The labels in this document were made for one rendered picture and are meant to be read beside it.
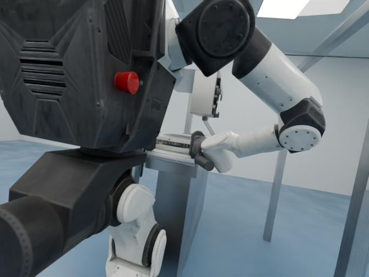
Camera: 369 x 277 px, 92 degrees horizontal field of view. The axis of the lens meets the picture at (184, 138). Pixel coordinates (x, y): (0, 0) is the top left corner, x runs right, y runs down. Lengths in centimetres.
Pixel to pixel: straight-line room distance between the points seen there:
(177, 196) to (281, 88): 84
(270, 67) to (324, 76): 460
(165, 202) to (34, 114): 88
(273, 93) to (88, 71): 33
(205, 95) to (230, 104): 343
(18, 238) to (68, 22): 27
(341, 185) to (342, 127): 125
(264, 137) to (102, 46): 41
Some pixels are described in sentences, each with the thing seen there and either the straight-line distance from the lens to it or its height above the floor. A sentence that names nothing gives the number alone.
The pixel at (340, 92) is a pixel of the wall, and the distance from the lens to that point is 509.
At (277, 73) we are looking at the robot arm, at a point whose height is 116.
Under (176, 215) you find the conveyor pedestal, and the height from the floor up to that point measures 51.
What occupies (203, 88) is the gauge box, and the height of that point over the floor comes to 122.
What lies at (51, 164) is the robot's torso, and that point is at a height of 94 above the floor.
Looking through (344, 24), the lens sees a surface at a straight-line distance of 93.
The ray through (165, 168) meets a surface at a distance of 95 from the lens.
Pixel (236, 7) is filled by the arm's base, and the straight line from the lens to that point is 33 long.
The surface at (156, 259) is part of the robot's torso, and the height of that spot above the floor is 56.
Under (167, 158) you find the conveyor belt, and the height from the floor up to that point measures 86.
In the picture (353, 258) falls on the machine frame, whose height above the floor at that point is 64.
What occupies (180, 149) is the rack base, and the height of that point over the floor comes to 90.
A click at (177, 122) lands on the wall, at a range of 428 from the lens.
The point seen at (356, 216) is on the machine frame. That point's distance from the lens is 96.
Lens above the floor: 104
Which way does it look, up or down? 5 degrees down
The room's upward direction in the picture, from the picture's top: 8 degrees clockwise
